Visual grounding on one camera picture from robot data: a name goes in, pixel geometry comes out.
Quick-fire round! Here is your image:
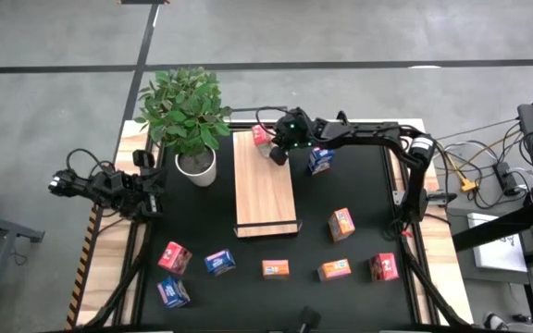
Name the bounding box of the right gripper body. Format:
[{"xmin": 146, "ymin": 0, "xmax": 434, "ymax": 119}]
[{"xmin": 274, "ymin": 117, "xmax": 317, "ymax": 151}]

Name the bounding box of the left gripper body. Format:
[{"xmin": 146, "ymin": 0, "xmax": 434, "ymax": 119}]
[{"xmin": 122, "ymin": 171, "xmax": 153, "ymax": 203}]

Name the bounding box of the red cereal box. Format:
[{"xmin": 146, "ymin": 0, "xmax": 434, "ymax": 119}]
[
  {"xmin": 157, "ymin": 240, "xmax": 193, "ymax": 277},
  {"xmin": 251, "ymin": 123, "xmax": 273, "ymax": 158},
  {"xmin": 368, "ymin": 252, "xmax": 401, "ymax": 283}
]

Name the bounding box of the blue Frosted Flakes box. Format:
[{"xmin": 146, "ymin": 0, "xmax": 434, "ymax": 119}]
[
  {"xmin": 306, "ymin": 146, "xmax": 336, "ymax": 176},
  {"xmin": 204, "ymin": 248, "xmax": 238, "ymax": 278},
  {"xmin": 155, "ymin": 276, "xmax": 192, "ymax": 309}
]

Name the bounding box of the orange cereal box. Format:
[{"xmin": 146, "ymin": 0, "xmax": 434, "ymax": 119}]
[
  {"xmin": 327, "ymin": 207, "xmax": 356, "ymax": 243},
  {"xmin": 316, "ymin": 258, "xmax": 353, "ymax": 282},
  {"xmin": 261, "ymin": 259, "xmax": 291, "ymax": 280}
]

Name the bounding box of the white ribbed plant pot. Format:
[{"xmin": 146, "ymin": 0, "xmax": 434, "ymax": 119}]
[{"xmin": 174, "ymin": 146, "xmax": 218, "ymax": 189}]

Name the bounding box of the green leafy plant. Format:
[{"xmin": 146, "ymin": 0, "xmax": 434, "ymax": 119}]
[{"xmin": 132, "ymin": 66, "xmax": 234, "ymax": 158}]

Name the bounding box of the black table mat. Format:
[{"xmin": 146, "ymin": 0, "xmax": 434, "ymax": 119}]
[{"xmin": 137, "ymin": 125, "xmax": 418, "ymax": 327}]

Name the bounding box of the yellow black hazard tape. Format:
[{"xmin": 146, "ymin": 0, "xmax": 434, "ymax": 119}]
[{"xmin": 65, "ymin": 205, "xmax": 104, "ymax": 330}]

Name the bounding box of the black power strip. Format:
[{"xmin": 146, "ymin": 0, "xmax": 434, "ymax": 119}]
[{"xmin": 492, "ymin": 161, "xmax": 522, "ymax": 196}]

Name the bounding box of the black desk beam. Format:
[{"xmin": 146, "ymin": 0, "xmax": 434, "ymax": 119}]
[{"xmin": 451, "ymin": 198, "xmax": 533, "ymax": 253}]

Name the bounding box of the white board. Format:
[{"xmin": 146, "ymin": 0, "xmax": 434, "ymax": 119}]
[{"xmin": 467, "ymin": 212, "xmax": 529, "ymax": 273}]

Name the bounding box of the person's shoe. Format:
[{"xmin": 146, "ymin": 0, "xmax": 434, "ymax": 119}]
[{"xmin": 482, "ymin": 312, "xmax": 508, "ymax": 332}]

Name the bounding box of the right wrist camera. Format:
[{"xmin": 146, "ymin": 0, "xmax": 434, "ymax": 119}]
[{"xmin": 286, "ymin": 106, "xmax": 312, "ymax": 121}]

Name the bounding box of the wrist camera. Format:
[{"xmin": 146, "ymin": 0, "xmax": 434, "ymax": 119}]
[
  {"xmin": 286, "ymin": 106, "xmax": 312, "ymax": 121},
  {"xmin": 131, "ymin": 149, "xmax": 157, "ymax": 170}
]

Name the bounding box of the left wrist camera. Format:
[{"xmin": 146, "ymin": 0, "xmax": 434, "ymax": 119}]
[{"xmin": 131, "ymin": 149, "xmax": 157, "ymax": 170}]

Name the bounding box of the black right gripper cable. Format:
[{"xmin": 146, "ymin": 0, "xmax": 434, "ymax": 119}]
[{"xmin": 255, "ymin": 105, "xmax": 295, "ymax": 140}]

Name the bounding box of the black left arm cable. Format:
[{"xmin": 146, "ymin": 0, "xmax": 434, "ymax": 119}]
[{"xmin": 65, "ymin": 147, "xmax": 116, "ymax": 179}]

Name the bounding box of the yellow floor cable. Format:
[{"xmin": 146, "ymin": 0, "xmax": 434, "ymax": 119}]
[{"xmin": 435, "ymin": 132, "xmax": 522, "ymax": 186}]

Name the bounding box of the grey floor cable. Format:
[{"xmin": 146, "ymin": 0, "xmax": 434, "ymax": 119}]
[{"xmin": 434, "ymin": 118, "xmax": 521, "ymax": 142}]

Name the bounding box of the black floor cable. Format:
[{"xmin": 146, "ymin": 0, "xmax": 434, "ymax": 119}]
[{"xmin": 472, "ymin": 182, "xmax": 527, "ymax": 210}]

